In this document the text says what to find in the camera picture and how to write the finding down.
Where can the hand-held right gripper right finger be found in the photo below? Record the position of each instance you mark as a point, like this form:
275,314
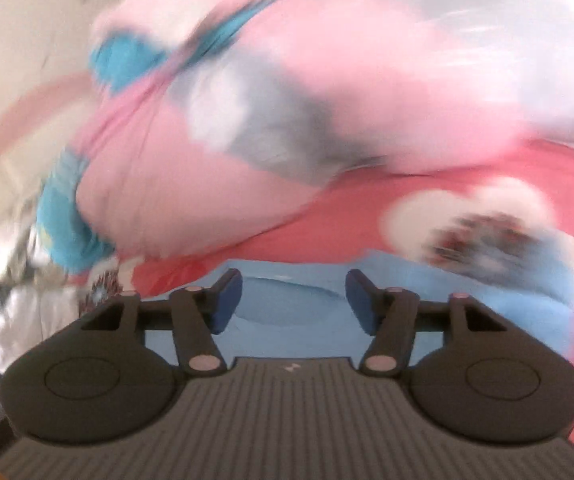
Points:
359,300

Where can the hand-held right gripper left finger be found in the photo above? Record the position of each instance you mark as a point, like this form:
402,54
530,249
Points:
227,300

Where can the light blue t-shirt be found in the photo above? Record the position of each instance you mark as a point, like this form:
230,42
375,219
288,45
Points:
292,305

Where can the pink floral bed sheet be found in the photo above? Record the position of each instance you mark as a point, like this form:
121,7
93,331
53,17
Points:
342,210

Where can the white cloth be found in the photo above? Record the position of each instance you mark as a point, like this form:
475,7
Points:
27,320

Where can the pink grey floral quilt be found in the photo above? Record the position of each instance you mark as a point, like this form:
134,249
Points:
367,85

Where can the grey white fluffy blanket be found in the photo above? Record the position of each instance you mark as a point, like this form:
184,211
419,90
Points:
12,250

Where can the cream pink headboard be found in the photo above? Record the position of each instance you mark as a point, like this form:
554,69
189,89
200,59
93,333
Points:
17,120

